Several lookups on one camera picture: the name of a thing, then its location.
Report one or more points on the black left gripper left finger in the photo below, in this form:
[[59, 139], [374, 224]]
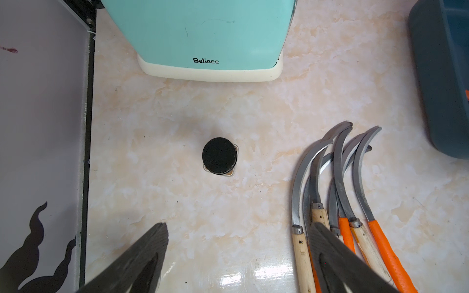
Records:
[[138, 269]]

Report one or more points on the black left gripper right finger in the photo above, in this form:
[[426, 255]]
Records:
[[338, 268]]

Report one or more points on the teal plastic storage box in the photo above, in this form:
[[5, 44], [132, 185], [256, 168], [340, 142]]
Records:
[[439, 32]]

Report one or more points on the black lid spice jar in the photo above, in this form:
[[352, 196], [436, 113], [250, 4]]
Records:
[[220, 156]]

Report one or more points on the mint green toaster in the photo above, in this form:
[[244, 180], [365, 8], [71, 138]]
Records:
[[233, 41]]

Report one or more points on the orange handle sickle middle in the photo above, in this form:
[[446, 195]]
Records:
[[338, 221]]

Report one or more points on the wooden handle sickle far left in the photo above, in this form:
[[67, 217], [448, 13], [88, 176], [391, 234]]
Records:
[[301, 249]]

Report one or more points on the wooden handle sickle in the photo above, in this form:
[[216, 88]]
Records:
[[301, 249], [316, 165], [358, 231]]

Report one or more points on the wooden handle sickle middle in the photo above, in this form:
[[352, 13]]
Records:
[[358, 231]]

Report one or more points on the orange handle sickle right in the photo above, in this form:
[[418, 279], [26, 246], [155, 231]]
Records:
[[385, 259]]

